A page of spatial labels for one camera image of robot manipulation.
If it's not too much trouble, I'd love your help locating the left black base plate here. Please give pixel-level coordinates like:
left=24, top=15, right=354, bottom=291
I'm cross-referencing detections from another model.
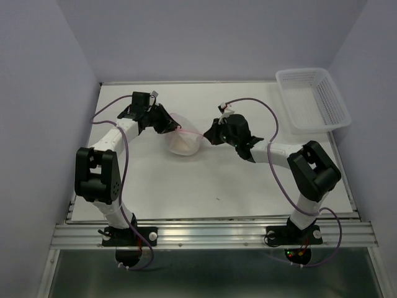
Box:
left=98, top=227, right=158, bottom=247

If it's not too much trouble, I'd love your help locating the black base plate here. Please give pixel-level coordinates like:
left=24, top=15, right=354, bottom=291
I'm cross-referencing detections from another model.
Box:
left=98, top=227, right=158, bottom=247
left=264, top=225, right=323, bottom=246

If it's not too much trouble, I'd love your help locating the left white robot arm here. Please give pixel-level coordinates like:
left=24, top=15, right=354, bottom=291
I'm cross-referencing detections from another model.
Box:
left=74, top=91, right=180, bottom=245

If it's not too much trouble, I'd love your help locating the white plastic basket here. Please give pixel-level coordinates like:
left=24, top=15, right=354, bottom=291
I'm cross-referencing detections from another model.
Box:
left=275, top=68, right=352, bottom=134

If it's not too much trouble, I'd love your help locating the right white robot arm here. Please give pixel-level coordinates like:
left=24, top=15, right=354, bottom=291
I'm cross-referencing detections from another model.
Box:
left=203, top=114, right=341, bottom=242

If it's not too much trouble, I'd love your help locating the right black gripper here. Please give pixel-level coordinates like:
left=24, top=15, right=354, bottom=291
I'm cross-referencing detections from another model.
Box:
left=205, top=117, right=239, bottom=147

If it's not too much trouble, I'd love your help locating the aluminium mounting rail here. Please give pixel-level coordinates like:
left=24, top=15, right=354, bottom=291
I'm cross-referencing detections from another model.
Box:
left=50, top=215, right=378, bottom=250

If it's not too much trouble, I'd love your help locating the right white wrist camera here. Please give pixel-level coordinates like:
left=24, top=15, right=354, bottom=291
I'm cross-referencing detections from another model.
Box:
left=218, top=102, right=234, bottom=124

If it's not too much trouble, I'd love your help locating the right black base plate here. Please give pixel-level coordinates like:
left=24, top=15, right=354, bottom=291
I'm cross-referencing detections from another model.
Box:
left=264, top=225, right=323, bottom=246

